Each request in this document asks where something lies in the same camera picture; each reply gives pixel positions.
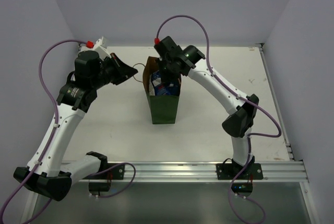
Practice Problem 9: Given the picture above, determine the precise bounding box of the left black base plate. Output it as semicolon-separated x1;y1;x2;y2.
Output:
87;164;125;195

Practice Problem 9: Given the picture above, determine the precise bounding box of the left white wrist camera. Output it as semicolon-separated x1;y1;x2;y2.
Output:
86;37;111;60

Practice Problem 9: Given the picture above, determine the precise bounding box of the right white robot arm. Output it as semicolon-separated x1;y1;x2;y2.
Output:
154;36;259;171

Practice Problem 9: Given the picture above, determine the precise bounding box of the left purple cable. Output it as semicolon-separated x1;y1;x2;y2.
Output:
0;39;88;224

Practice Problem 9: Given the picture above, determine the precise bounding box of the green paper bag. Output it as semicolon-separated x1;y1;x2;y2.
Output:
142;56;181;125

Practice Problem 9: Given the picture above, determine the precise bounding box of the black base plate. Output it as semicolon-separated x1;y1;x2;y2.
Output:
87;164;125;195
216;157;264;197

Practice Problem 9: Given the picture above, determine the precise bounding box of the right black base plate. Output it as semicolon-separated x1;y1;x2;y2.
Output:
216;157;264;197

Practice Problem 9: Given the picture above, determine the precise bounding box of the aluminium mounting rail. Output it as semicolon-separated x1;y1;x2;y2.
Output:
65;160;308;183

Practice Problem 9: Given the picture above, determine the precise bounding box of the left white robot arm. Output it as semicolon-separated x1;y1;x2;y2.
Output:
14;50;138;201

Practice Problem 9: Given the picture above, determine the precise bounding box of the blue snack packet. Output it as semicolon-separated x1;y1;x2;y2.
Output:
148;71;181;96

